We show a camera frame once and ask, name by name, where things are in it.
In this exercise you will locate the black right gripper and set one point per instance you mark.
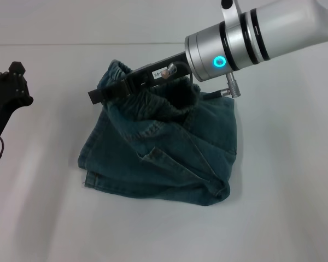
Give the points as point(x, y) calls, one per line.
point(177, 61)

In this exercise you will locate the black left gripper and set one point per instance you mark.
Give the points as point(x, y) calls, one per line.
point(1, 101)

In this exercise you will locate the blue denim shorts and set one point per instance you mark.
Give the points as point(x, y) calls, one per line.
point(166, 163)

